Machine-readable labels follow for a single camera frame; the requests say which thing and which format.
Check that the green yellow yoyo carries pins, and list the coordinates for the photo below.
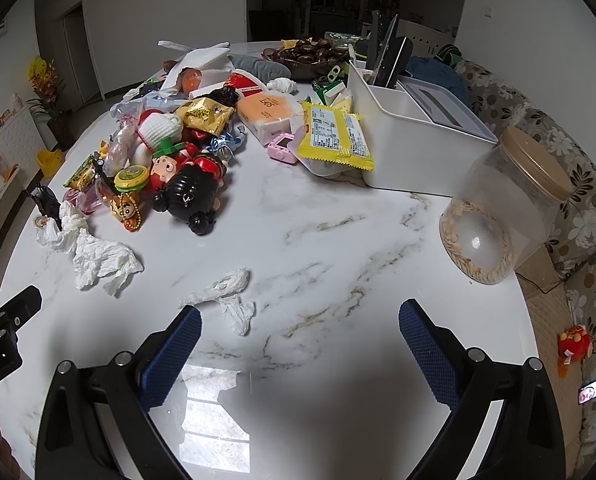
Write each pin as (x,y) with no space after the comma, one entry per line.
(131,178)

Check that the pink small gadget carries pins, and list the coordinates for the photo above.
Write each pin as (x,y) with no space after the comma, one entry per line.
(278,149)

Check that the red plush keychain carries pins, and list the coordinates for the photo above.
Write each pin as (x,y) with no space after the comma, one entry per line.
(573,346)

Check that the black haired doll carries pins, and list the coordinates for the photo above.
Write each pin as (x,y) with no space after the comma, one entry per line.
(191,194)

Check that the white net fruit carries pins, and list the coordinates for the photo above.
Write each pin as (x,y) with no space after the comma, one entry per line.
(157,127)

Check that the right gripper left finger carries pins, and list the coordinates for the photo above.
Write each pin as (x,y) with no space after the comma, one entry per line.
(71,441)

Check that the yellow flower plant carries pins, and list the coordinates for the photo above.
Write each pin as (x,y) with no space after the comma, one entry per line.
(47,87)

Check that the twisted white tissue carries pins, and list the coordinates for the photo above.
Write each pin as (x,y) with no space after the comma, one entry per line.
(226,293)

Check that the yellow stool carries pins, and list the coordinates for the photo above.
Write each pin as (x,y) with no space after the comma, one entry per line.
(49,161)

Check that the orange boxed item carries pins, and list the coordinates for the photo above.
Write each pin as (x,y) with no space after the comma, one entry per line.
(268,114)

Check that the gold snack packet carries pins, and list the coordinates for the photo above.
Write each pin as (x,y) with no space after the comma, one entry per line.
(205,114)

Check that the yellow snack packet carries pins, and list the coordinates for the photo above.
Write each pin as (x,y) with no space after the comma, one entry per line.
(335,137)

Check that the clear plastic jar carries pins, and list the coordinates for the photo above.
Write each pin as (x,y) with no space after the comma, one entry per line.
(504,209)

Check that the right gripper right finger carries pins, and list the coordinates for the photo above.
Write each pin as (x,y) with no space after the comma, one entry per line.
(527,442)

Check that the crumpled white tissue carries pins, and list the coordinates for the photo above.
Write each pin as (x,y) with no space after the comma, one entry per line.
(94,260)

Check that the white storage box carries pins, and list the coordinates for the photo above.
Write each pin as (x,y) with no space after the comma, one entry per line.
(422,138)

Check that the floral sofa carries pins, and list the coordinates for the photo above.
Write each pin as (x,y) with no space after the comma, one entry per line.
(559,280)

